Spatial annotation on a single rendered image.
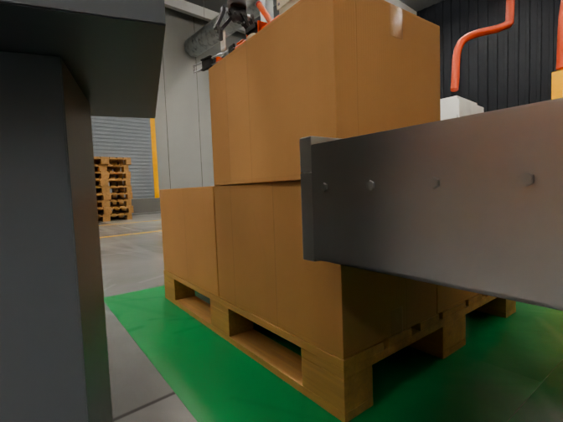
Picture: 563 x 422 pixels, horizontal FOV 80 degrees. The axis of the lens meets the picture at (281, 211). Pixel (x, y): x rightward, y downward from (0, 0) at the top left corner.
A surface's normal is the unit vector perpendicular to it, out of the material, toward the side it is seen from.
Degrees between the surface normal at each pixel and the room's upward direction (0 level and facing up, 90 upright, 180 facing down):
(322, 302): 90
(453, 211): 90
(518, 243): 90
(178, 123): 90
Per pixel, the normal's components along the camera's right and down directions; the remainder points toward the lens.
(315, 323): -0.80, 0.07
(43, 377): 0.37, 0.04
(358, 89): 0.58, 0.03
